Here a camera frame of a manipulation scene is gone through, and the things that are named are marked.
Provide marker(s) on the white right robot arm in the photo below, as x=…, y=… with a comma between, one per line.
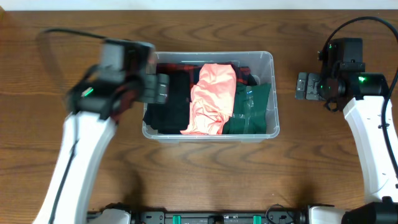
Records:
x=371, y=123

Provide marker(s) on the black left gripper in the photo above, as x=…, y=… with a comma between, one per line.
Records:
x=157, y=88

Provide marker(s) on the clear plastic storage bin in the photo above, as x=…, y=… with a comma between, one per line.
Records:
x=261, y=64

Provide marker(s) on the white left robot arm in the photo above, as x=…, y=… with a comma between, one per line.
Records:
x=94, y=107

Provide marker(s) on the black taped garment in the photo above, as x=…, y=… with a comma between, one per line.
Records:
x=173, y=116

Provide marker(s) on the red plaid garment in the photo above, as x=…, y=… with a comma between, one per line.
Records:
x=183, y=68

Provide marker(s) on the dark green taped garment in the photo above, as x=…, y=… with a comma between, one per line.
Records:
x=249, y=112

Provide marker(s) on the pink garment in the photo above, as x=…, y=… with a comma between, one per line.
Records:
x=212, y=100

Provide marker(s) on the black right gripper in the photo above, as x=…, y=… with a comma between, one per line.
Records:
x=313, y=93

